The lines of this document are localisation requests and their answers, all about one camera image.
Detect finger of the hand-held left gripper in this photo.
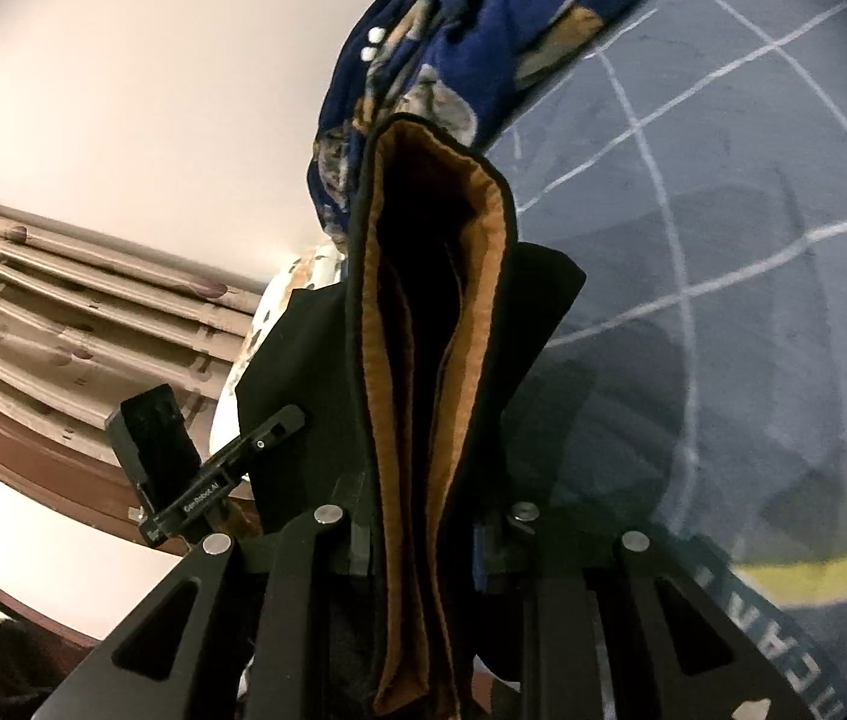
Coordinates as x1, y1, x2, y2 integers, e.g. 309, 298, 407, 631
239, 403, 309, 466

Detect black pants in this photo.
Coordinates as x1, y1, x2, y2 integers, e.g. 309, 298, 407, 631
234, 112, 589, 720

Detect white leaf patterned pillow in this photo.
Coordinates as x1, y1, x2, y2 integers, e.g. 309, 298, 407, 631
207, 241, 353, 502

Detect brown wooden headboard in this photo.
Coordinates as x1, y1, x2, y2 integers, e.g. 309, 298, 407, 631
0, 193, 268, 470

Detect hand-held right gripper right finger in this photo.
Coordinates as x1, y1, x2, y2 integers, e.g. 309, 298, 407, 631
468, 501, 833, 720

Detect brown wooden frame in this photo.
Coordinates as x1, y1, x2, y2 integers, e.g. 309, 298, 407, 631
0, 381, 263, 541

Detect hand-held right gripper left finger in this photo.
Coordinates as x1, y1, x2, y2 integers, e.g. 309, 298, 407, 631
33, 502, 377, 720

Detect blue grid bed sheet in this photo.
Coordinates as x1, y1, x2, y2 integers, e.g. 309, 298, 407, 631
468, 0, 847, 720

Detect blue dog printed blanket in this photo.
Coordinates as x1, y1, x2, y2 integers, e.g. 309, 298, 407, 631
306, 0, 719, 242

